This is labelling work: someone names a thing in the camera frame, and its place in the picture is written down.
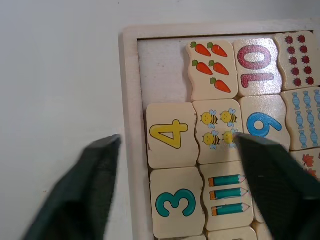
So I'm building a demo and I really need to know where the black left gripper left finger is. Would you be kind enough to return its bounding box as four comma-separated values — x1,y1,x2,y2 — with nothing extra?
23,134,123,240

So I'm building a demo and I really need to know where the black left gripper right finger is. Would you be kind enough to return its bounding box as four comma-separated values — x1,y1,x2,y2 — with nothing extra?
234,132,320,240

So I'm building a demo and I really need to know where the wooden yellow number 4 tile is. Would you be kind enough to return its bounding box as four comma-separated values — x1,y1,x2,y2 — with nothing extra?
146,101,200,170

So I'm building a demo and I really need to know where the wooden blue number 9 tile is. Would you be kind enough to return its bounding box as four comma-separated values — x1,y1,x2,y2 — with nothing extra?
237,94,292,151

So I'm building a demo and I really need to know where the wooden teal number 3 tile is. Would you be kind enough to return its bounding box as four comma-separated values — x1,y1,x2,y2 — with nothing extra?
149,166,206,239

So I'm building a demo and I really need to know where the wooden number puzzle board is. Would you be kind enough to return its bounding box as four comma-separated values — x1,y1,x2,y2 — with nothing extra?
118,18,320,240

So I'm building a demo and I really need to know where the wooden red number 10 tile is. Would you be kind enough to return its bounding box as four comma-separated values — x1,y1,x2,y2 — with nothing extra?
232,37,283,98

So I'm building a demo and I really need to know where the wooden red leaves picture tile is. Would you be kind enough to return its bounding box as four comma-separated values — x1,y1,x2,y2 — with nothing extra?
289,147,320,183

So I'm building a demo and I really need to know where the wooden teal pencils picture tile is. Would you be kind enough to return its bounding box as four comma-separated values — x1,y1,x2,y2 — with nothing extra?
199,161,256,232

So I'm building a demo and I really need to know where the wooden blue candies picture tile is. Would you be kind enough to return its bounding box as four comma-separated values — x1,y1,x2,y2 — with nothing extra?
281,86,320,152

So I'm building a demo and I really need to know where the wooden bees picture tile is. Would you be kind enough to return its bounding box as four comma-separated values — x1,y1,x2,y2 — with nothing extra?
192,99,247,166

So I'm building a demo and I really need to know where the wooden ladybugs picture tile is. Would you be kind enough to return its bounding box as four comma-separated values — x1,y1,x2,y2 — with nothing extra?
273,30,320,92

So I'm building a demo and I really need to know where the wooden carrots picture tile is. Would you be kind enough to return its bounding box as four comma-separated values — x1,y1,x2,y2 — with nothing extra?
185,39,240,102

